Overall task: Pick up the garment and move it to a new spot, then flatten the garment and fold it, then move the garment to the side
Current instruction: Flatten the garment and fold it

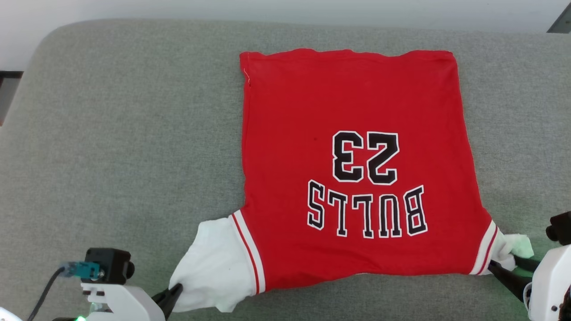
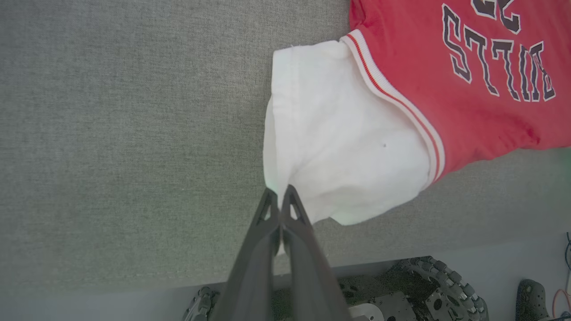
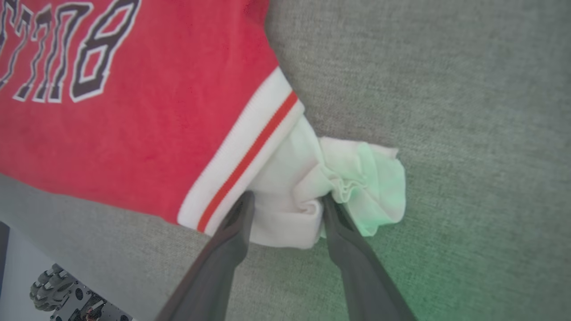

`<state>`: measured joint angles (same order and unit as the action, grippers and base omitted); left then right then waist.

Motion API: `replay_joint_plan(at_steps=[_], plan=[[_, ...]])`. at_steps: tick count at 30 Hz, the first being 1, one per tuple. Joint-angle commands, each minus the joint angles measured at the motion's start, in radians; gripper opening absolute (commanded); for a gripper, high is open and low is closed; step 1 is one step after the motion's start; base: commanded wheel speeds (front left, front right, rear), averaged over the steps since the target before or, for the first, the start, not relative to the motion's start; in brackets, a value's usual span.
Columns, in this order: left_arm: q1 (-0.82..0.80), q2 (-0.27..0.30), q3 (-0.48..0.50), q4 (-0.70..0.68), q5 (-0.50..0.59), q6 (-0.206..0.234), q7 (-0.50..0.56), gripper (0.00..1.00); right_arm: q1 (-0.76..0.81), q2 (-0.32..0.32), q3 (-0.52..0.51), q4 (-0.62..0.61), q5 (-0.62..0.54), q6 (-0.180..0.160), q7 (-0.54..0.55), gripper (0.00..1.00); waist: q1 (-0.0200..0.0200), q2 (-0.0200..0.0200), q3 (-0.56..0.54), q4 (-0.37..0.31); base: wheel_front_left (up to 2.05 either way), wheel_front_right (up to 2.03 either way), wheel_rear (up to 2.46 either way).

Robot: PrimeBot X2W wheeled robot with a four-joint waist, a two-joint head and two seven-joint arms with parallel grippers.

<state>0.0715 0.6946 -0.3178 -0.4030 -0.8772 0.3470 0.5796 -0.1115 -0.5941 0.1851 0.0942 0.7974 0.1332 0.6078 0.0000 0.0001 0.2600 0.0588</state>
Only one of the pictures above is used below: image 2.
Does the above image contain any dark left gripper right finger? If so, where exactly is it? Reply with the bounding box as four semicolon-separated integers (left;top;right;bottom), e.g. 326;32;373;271
281;184;353;321

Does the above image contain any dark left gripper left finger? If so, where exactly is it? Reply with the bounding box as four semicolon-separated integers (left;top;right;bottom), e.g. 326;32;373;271
210;187;281;321

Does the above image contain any red and white shirt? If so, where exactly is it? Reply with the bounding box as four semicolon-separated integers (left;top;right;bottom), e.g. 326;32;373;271
262;0;571;226

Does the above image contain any small mecanum wheel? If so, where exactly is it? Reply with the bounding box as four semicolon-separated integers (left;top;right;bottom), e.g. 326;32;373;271
183;287;220;321

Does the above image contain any large mecanum wheel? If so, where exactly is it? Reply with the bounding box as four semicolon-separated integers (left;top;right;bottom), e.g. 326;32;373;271
392;256;489;321

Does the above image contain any grey fabric sofa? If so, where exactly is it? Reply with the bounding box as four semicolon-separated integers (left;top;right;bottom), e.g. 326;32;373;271
0;0;571;297

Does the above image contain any dark perforated metal wheel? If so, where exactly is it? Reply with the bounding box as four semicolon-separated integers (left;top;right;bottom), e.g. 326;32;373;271
517;279;552;321

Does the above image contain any orange cable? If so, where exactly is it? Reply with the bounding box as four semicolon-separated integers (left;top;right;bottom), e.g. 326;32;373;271
552;289;571;318

